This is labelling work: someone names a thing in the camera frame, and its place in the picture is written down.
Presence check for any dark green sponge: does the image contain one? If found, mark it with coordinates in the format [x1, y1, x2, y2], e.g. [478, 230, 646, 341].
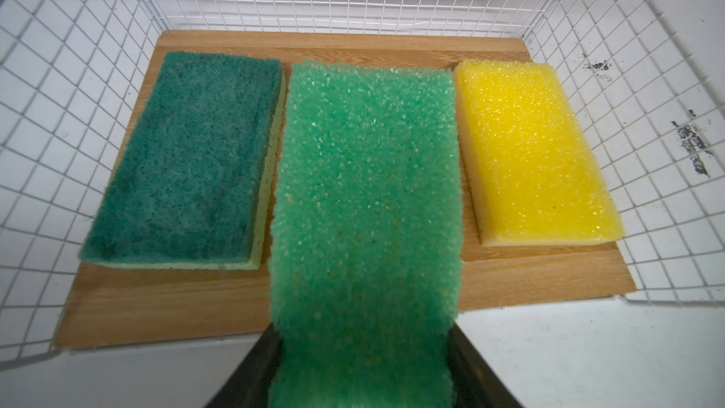
[79, 51, 286, 270]

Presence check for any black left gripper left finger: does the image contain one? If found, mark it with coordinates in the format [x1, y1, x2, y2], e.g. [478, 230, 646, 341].
[205, 324, 282, 408]

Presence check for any yellow sponge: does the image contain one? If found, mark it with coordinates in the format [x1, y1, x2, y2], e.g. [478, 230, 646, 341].
[454, 60, 625, 247]

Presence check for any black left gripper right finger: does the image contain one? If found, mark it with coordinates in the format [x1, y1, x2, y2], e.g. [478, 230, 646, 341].
[447, 324, 523, 408]

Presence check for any light green sponge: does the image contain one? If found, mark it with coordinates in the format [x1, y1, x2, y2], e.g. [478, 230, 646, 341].
[268, 62, 464, 407]

